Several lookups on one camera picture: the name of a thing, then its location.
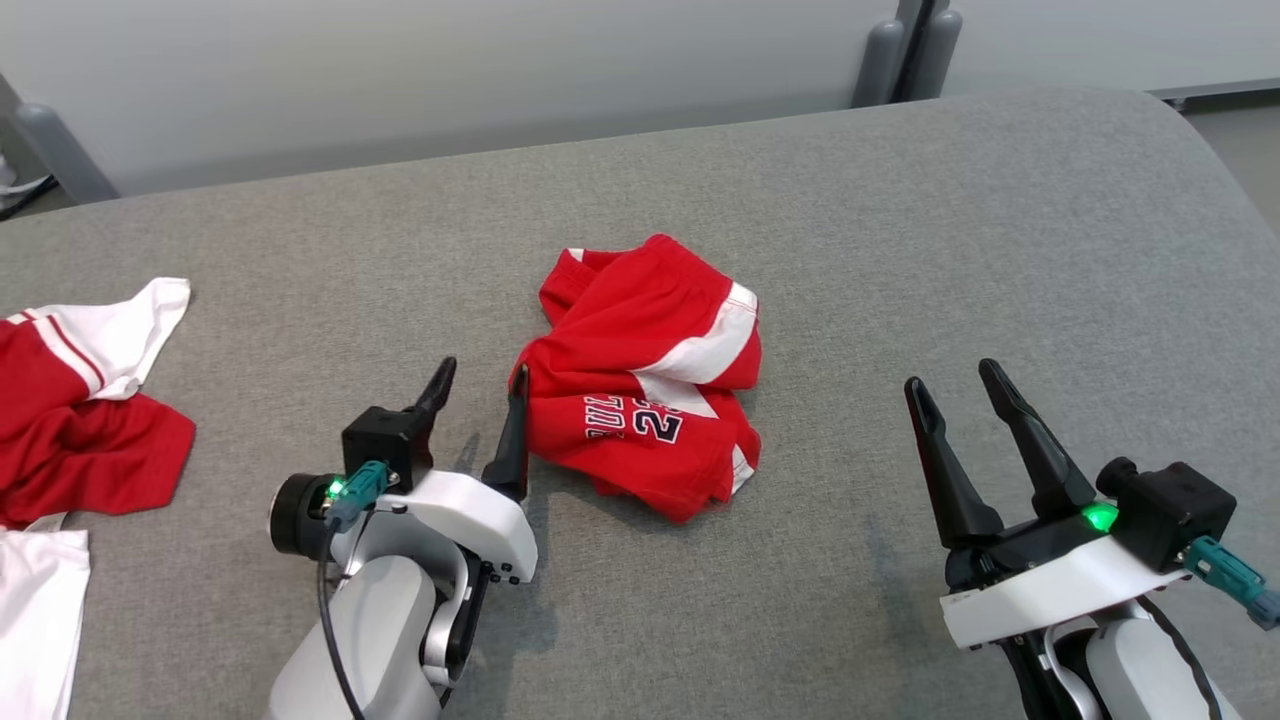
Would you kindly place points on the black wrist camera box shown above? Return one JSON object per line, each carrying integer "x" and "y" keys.
{"x": 1170, "y": 510}
{"x": 385, "y": 440}

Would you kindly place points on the red and white jersey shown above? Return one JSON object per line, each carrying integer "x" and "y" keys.
{"x": 60, "y": 430}

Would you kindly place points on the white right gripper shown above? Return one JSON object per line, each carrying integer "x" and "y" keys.
{"x": 1050, "y": 590}

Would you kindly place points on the grey single partition foot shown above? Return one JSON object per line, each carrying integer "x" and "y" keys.
{"x": 60, "y": 150}

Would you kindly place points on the teal right camera connector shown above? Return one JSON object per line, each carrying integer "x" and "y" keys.
{"x": 1230, "y": 575}

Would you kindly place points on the teal left camera connector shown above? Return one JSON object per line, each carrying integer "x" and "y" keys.
{"x": 358, "y": 488}

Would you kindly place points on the grey partition post with feet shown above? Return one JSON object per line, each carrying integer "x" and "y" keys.
{"x": 905, "y": 60}

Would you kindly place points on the teal camera connector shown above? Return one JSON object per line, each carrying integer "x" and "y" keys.
{"x": 1230, "y": 575}
{"x": 358, "y": 488}

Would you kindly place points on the red shorts with 23 print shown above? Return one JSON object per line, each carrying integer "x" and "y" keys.
{"x": 630, "y": 330}

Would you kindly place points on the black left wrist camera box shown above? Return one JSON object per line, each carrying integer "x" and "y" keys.
{"x": 385, "y": 440}

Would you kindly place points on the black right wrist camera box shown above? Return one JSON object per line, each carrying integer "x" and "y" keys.
{"x": 1170, "y": 510}

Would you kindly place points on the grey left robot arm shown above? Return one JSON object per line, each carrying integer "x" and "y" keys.
{"x": 385, "y": 630}

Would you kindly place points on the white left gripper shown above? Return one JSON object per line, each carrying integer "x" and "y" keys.
{"x": 470, "y": 515}

